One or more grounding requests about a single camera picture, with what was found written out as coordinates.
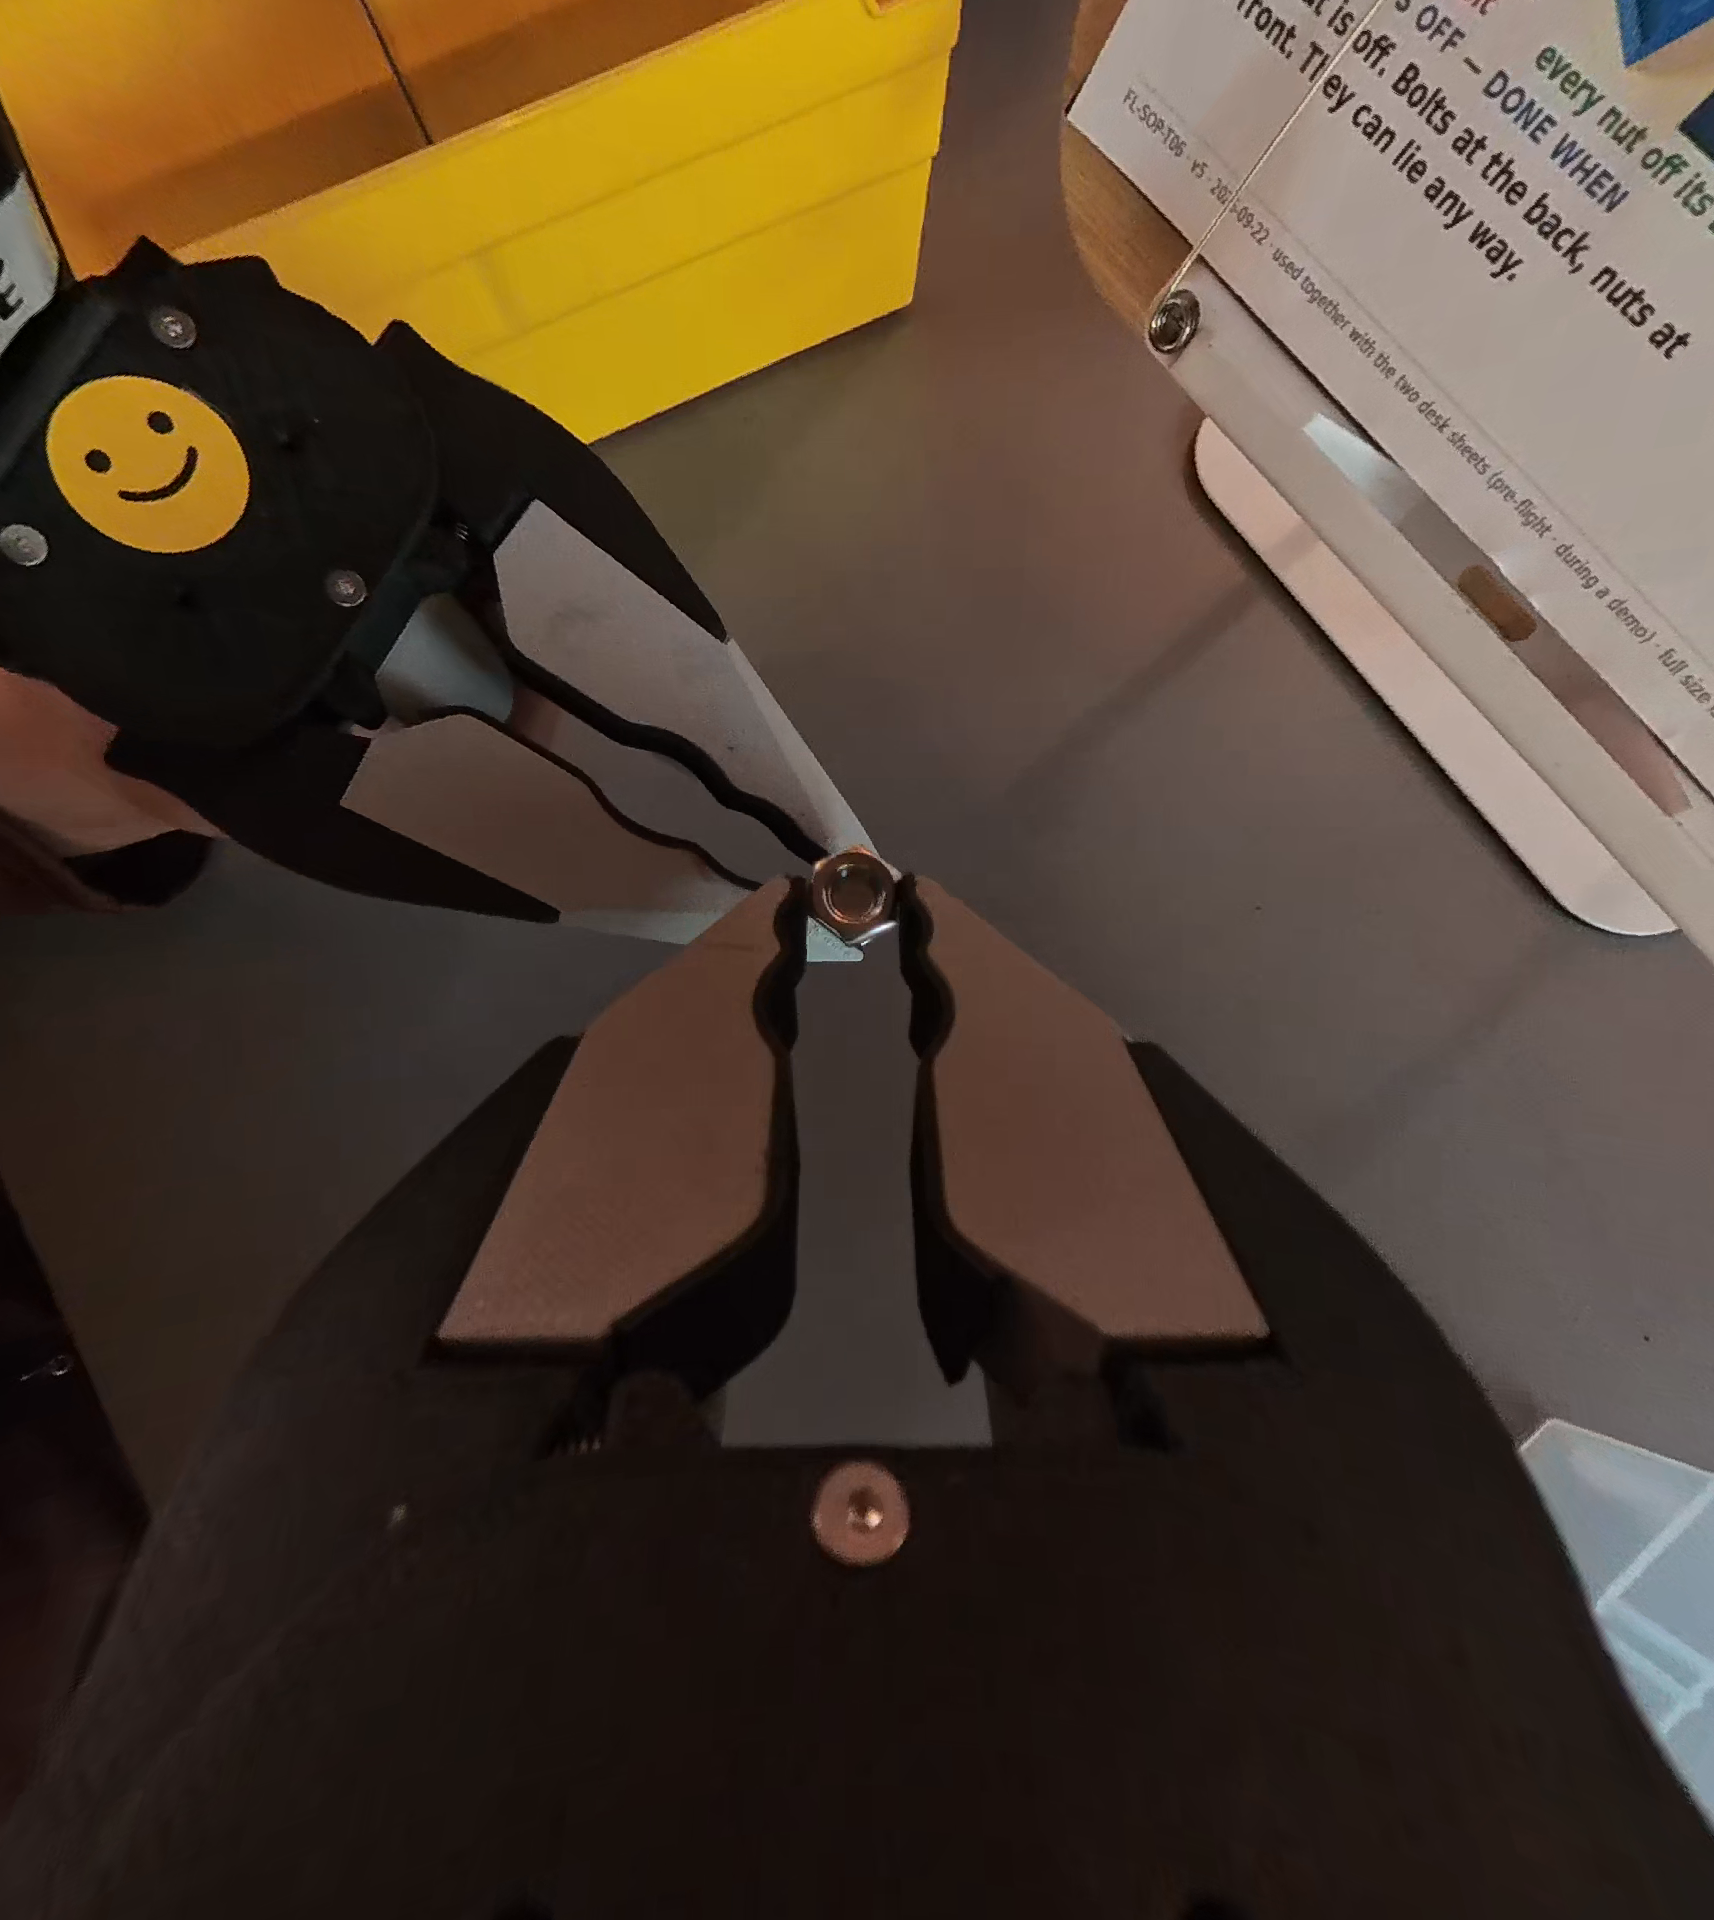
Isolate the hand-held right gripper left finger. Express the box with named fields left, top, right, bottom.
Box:
left=437, top=875, right=818, bottom=1404

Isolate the yellow plastic bin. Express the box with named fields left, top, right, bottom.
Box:
left=0, top=0, right=967, bottom=447

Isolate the silver hex nut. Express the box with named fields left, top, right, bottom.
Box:
left=810, top=849, right=899, bottom=950

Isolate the clear plastic compartment bin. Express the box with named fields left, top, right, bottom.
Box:
left=1517, top=1418, right=1714, bottom=1896

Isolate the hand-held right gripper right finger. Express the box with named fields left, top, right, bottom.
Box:
left=891, top=875, right=1272, bottom=1397

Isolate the person's left hand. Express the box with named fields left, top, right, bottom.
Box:
left=0, top=607, right=221, bottom=909

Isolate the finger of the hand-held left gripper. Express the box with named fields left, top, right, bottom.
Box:
left=345, top=705, right=776, bottom=950
left=385, top=502, right=886, bottom=890

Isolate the printed instruction sheet board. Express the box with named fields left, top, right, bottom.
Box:
left=1065, top=0, right=1714, bottom=1022

